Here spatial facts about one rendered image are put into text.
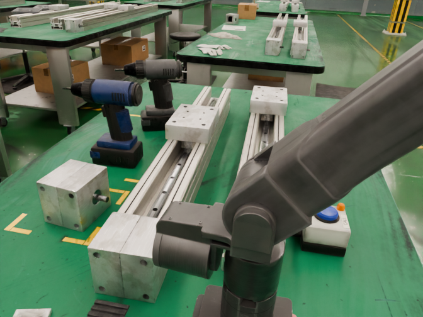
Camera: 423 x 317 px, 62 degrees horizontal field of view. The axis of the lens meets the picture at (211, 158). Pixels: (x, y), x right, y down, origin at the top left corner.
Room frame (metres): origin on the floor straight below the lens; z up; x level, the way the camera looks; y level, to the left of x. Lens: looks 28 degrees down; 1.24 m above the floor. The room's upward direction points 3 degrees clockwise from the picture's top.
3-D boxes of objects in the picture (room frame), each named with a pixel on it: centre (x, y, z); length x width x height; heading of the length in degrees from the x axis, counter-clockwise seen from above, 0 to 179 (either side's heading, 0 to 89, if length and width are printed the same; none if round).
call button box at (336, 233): (0.54, -0.21, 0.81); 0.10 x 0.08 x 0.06; 81
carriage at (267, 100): (1.08, -0.18, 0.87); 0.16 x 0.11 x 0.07; 171
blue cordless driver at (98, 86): (0.83, 0.28, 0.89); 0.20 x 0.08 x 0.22; 82
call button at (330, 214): (0.54, -0.22, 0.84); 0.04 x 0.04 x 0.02
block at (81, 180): (0.59, 0.26, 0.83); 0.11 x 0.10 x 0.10; 73
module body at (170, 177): (0.87, 0.05, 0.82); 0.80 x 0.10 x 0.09; 171
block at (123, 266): (0.42, 0.11, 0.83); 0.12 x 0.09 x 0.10; 81
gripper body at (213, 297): (0.26, -0.05, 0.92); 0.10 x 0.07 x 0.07; 81
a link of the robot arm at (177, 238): (0.27, -0.01, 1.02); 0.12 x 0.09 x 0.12; 75
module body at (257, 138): (0.84, -0.14, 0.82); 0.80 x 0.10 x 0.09; 171
